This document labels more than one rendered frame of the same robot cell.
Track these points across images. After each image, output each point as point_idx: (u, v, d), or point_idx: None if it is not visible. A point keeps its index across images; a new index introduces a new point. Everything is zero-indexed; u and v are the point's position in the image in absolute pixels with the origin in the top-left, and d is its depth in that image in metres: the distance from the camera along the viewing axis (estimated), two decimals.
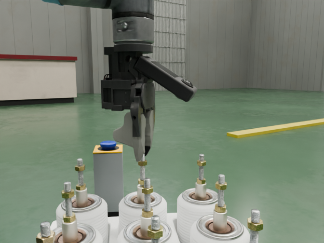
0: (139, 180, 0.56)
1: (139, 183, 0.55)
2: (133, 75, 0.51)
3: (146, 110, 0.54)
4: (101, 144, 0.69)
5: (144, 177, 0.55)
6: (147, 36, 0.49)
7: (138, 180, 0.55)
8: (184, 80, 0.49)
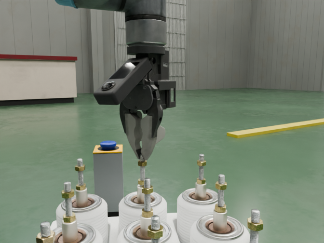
0: (141, 183, 0.54)
1: None
2: None
3: (145, 113, 0.52)
4: (101, 144, 0.69)
5: (141, 177, 0.55)
6: (127, 39, 0.50)
7: None
8: (107, 82, 0.46)
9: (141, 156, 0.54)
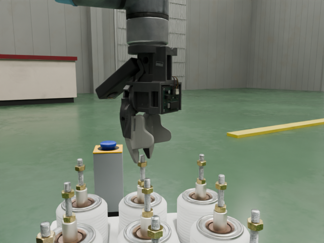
0: None
1: (143, 182, 0.56)
2: None
3: (135, 113, 0.52)
4: (101, 144, 0.69)
5: (141, 179, 0.55)
6: None
7: None
8: None
9: (144, 156, 0.54)
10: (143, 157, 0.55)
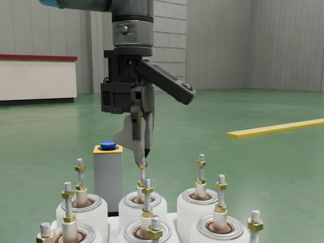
0: (139, 184, 0.55)
1: None
2: (133, 79, 0.51)
3: (146, 113, 0.54)
4: (101, 144, 0.69)
5: (141, 179, 0.56)
6: (147, 39, 0.49)
7: (143, 182, 0.54)
8: (184, 83, 0.49)
9: None
10: (142, 159, 0.54)
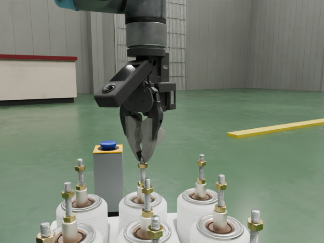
0: None
1: None
2: None
3: (145, 115, 0.52)
4: (101, 144, 0.69)
5: (141, 181, 0.55)
6: (127, 41, 0.50)
7: None
8: (107, 84, 0.46)
9: None
10: None
